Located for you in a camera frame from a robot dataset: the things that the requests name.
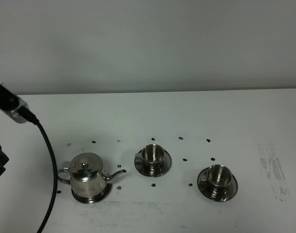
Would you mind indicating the left steel cup saucer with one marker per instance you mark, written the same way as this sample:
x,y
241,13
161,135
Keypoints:
x,y
153,170

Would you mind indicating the steel teapot saucer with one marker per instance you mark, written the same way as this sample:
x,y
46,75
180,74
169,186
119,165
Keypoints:
x,y
94,199

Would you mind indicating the steel teacup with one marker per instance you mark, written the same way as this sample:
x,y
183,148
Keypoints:
x,y
218,176
151,155

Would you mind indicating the left steel teacup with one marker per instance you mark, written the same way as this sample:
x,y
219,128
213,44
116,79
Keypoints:
x,y
151,155

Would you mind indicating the steel cup saucer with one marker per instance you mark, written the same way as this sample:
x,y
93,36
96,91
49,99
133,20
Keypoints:
x,y
217,194
153,170

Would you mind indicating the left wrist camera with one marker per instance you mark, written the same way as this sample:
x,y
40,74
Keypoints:
x,y
11,103

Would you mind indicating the stainless steel teapot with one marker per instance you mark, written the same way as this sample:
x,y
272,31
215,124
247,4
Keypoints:
x,y
87,174

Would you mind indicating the right steel teacup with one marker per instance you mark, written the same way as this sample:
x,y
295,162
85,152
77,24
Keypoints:
x,y
218,176

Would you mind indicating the right steel cup saucer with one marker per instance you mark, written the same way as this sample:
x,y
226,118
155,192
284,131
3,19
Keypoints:
x,y
217,194

